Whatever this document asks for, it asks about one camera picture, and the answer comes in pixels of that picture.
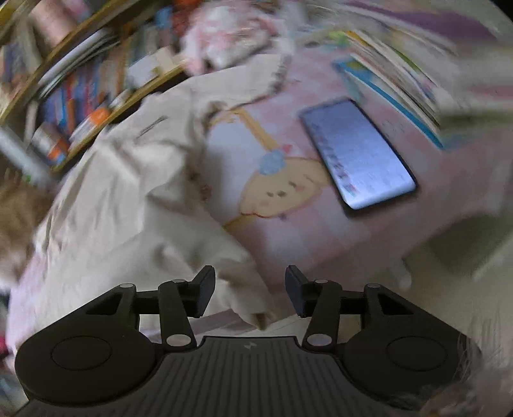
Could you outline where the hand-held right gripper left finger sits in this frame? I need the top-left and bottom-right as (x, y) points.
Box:
(85, 265), (217, 351)

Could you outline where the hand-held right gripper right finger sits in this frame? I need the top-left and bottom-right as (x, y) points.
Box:
(284, 265), (418, 350)

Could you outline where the cream garment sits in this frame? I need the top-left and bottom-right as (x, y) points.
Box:
(8, 54), (293, 349)

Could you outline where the pink checked printed mat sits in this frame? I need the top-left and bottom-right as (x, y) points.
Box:
(6, 24), (513, 353)

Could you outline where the black smartphone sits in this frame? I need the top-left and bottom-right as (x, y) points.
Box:
(300, 98), (418, 211)

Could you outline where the orange fluffy fur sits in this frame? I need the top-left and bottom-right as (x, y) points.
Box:
(0, 176), (53, 283)

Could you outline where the wooden bookshelf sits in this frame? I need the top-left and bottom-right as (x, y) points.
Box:
(0, 0), (189, 175)

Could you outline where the white fluffy fur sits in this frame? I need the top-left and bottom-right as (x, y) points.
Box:
(417, 313), (513, 417)

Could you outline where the row of colourful books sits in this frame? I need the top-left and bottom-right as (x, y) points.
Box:
(38, 66), (123, 139)

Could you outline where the stack of picture books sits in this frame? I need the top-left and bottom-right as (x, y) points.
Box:
(332, 28), (455, 150)

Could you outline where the pink white plush toy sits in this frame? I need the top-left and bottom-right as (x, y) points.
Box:
(182, 4), (290, 75)

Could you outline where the pink printed cup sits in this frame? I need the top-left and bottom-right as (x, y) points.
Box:
(30, 0), (87, 46)

